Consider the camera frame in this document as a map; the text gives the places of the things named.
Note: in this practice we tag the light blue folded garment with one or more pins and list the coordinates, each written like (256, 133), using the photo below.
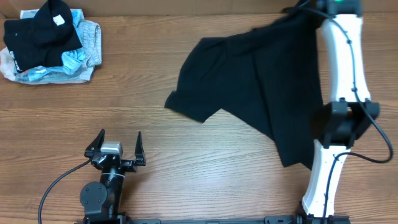
(72, 60)

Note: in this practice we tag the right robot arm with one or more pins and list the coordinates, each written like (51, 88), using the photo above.
(349, 112)

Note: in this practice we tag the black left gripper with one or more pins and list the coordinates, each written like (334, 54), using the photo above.
(125, 162)

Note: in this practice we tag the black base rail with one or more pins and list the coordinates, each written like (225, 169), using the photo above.
(284, 219)

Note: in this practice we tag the folded black garment on pile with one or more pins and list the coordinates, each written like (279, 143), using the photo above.
(41, 40)

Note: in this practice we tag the brown cardboard back wall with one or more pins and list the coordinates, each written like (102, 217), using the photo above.
(99, 8)

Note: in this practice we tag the black t-shirt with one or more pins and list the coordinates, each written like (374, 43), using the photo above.
(267, 77)

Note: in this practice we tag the grey patterned folded garment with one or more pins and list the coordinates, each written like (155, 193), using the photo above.
(90, 36)

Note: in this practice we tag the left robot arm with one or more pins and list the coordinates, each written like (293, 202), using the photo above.
(101, 199)

